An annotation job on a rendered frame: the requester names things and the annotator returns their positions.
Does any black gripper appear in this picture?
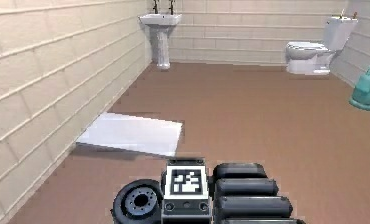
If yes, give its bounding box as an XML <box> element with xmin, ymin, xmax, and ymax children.
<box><xmin>110</xmin><ymin>178</ymin><xmax>165</xmax><ymax>224</ymax></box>

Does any white flat floor mat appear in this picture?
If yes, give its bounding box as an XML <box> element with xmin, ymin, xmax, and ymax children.
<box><xmin>75</xmin><ymin>112</ymin><xmax>184</xmax><ymax>158</ymax></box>

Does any white toilet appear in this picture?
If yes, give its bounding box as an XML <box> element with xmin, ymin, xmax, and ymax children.
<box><xmin>285</xmin><ymin>15</ymin><xmax>359</xmax><ymax>76</ymax></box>

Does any teal round bin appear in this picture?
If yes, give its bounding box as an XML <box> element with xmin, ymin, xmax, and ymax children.
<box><xmin>348</xmin><ymin>63</ymin><xmax>370</xmax><ymax>112</ymax></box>

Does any white pedestal sink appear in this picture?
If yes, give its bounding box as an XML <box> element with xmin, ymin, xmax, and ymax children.
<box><xmin>138</xmin><ymin>13</ymin><xmax>183</xmax><ymax>70</ymax></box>

